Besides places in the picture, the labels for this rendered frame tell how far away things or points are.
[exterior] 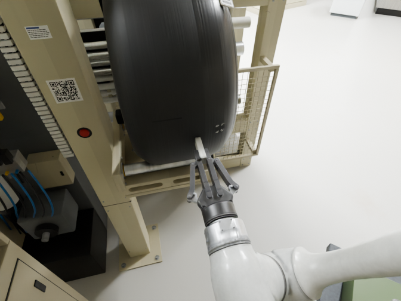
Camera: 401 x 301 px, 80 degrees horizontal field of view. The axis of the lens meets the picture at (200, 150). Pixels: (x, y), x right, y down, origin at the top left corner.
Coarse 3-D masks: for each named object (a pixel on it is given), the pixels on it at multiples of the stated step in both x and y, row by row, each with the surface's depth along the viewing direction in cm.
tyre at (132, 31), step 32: (128, 0) 52; (160, 0) 53; (192, 0) 54; (128, 32) 52; (160, 32) 52; (192, 32) 53; (224, 32) 56; (128, 64) 52; (160, 64) 53; (192, 64) 54; (224, 64) 56; (128, 96) 55; (160, 96) 55; (192, 96) 57; (224, 96) 59; (128, 128) 62; (160, 128) 60; (192, 128) 62; (224, 128) 66; (160, 160) 71
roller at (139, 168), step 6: (138, 162) 90; (144, 162) 90; (174, 162) 91; (180, 162) 91; (186, 162) 92; (126, 168) 88; (132, 168) 88; (138, 168) 89; (144, 168) 89; (150, 168) 89; (156, 168) 90; (162, 168) 91; (168, 168) 92; (126, 174) 88; (132, 174) 89
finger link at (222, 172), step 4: (216, 160) 61; (220, 164) 60; (216, 168) 62; (220, 168) 59; (224, 168) 59; (220, 172) 60; (224, 172) 59; (224, 176) 58; (228, 176) 58; (224, 180) 59; (228, 180) 57; (232, 180) 57; (228, 184) 58; (232, 184) 57; (236, 184) 57; (236, 188) 56; (236, 192) 58
